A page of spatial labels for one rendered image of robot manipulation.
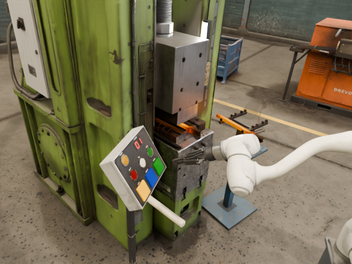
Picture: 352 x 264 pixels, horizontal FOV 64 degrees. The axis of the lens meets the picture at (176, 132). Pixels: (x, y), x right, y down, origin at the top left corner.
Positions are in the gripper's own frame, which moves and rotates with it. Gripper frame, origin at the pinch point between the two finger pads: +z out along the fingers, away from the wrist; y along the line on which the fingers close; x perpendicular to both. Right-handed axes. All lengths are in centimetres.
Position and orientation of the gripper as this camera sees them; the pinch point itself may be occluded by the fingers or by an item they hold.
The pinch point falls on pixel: (179, 161)
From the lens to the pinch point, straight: 146.9
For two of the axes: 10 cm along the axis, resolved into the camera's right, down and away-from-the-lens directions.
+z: -8.5, 2.6, 4.6
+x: -4.3, -8.4, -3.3
